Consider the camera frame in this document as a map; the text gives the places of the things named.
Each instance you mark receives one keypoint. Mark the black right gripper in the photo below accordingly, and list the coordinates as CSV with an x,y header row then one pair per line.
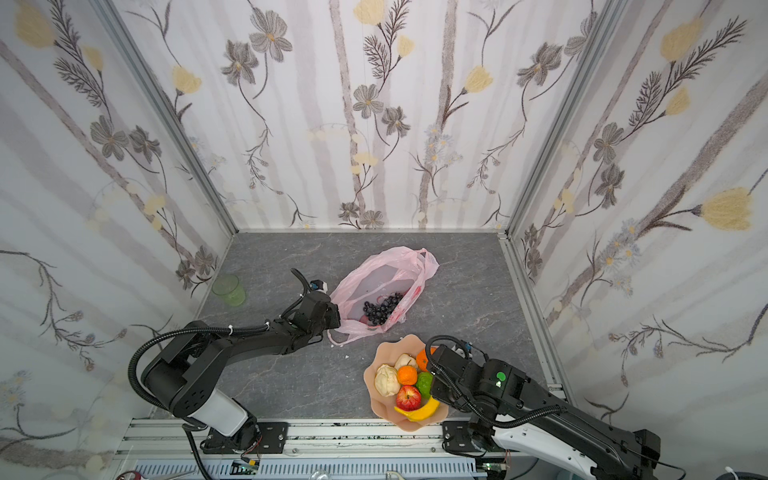
x,y
435,359

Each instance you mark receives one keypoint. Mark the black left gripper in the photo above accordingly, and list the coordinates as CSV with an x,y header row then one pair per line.
x,y
330,315

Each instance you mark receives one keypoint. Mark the dark fake grape bunch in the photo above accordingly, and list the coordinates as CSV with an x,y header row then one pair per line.
x,y
377,314

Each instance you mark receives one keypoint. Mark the pink plastic bag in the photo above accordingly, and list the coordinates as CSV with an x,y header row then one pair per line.
x,y
398,270

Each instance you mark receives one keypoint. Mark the green fake lime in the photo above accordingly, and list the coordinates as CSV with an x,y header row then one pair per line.
x,y
424,384

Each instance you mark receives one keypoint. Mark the yellow fake banana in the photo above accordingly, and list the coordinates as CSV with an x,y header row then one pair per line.
x,y
421,414

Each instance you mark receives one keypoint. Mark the orange fake tangerine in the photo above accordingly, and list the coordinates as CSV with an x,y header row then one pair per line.
x,y
422,361

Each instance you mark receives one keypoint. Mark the peach scalloped plate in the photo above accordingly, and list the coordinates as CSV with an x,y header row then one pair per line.
x,y
384,407

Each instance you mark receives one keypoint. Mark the red fake strawberry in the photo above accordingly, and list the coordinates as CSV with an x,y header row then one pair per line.
x,y
408,398

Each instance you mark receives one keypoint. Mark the small orange fake fruit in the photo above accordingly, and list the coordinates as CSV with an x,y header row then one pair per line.
x,y
407,375

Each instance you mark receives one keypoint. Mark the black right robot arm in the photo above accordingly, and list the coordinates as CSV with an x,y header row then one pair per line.
x,y
563,435

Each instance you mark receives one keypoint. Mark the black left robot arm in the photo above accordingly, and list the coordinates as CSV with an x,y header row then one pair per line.
x,y
178,371

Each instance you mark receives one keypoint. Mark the green translucent cup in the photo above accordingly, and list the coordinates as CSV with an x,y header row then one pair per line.
x,y
229,289

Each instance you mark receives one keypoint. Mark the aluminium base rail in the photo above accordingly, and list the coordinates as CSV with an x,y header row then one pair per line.
x,y
305,439

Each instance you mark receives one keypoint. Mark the white slotted cable duct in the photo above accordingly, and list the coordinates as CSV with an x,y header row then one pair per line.
x,y
355,468

